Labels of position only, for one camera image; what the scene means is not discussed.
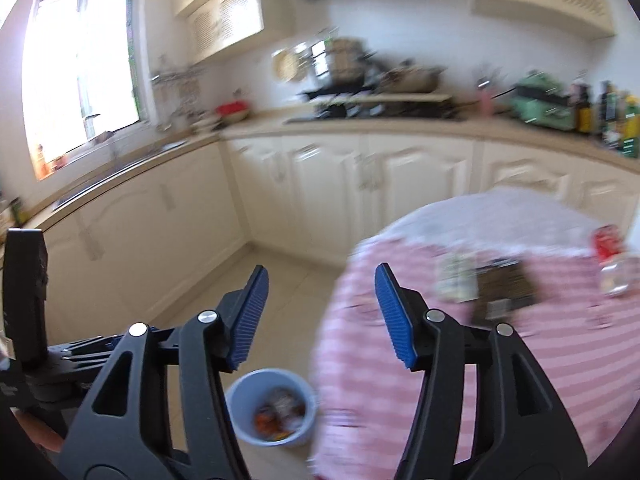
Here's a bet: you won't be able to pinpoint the cream sauce packet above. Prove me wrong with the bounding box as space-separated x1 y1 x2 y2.
435 252 478 304

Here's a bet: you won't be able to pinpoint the black gold snack wrapper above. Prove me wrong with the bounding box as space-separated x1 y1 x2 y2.
471 258 537 327

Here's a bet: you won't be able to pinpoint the pink checkered tablecloth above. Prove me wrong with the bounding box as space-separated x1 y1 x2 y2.
308 185 640 480

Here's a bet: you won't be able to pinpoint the steel wok pan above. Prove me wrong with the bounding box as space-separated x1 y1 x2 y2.
376 61 446 93

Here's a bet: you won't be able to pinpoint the red bowl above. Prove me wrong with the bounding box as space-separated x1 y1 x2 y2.
215 89 250 125

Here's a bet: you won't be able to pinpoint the dark condiment bottle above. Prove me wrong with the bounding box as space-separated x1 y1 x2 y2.
598 80 620 150

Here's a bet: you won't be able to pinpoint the green yellow bottle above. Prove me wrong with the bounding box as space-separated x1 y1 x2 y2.
620 96 640 159

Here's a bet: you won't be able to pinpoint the blue trash bin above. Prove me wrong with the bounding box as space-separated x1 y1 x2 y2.
226 368 318 448

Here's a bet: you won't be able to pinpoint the hanging utensil rack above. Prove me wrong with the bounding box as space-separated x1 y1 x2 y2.
151 66 204 122

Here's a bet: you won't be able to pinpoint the steel stock pot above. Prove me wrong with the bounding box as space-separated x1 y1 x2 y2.
299 37 375 91

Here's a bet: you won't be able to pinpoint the dark soy sauce bottle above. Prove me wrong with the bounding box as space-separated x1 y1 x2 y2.
574 82 592 136

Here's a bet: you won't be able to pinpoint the kitchen window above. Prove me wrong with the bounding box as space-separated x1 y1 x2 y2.
23 0 146 180

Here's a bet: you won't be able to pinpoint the black gas stove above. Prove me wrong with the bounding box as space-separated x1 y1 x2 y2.
285 87 459 124

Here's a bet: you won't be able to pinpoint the pink utensil cup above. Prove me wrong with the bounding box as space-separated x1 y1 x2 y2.
474 63 500 118

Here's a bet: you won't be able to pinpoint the red cola can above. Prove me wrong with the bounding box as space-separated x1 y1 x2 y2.
592 224 631 297

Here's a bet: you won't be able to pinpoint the green electric cooker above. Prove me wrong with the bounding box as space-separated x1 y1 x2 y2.
511 70 575 132

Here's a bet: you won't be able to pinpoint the cream kitchen cabinets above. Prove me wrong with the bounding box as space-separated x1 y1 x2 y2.
32 118 639 344

